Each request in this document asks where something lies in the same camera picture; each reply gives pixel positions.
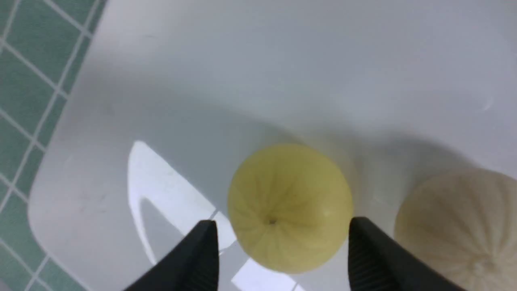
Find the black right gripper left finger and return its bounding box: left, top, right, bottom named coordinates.
left=126, top=220, right=220, bottom=291

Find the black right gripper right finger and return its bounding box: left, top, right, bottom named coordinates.
left=348, top=217, right=463, bottom=291

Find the beige steamed bun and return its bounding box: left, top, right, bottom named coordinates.
left=394, top=168, right=517, bottom=291

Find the yellow steamed bun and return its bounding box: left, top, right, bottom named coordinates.
left=227, top=144, right=354, bottom=274

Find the white square plate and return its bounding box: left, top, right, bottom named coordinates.
left=28, top=0, right=516, bottom=291

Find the green checkered tablecloth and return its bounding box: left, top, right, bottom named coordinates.
left=0, top=0, right=107, bottom=291

